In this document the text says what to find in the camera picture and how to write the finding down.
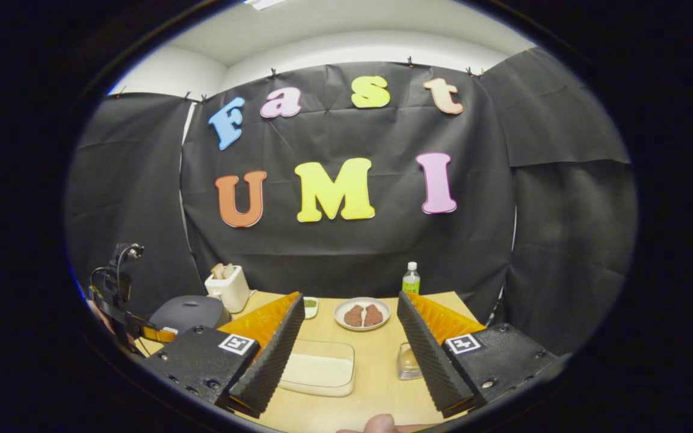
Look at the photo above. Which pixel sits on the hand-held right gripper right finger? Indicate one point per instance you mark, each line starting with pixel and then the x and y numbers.
pixel 431 355

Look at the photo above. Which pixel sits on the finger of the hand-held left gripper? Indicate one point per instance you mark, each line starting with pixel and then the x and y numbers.
pixel 159 334

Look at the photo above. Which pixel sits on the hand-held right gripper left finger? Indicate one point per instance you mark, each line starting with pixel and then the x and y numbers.
pixel 274 355

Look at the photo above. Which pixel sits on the clear chopstick holder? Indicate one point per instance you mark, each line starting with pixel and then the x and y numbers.
pixel 408 373

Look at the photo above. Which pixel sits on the grey rice cooker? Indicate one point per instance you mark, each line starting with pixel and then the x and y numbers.
pixel 190 313

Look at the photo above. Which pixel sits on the clear rice container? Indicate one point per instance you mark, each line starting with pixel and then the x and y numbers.
pixel 322 370

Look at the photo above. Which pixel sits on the white divided bean plate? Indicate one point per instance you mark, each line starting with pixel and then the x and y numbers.
pixel 311 305

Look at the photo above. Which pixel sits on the brown meat piece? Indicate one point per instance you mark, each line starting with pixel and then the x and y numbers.
pixel 373 315
pixel 354 316

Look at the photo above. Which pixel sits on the green tea bottle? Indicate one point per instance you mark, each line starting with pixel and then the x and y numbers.
pixel 411 281

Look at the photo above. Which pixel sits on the white toaster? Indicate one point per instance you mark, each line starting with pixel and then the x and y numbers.
pixel 229 291

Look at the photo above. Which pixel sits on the toast slice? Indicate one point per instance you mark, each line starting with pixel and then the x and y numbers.
pixel 217 272
pixel 228 270

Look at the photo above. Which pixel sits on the white round plate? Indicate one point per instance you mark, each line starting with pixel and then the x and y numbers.
pixel 361 300

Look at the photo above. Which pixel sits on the black backdrop cloth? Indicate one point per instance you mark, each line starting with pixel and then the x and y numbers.
pixel 352 252

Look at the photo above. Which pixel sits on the ceiling light panel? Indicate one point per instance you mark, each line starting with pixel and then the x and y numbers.
pixel 265 3

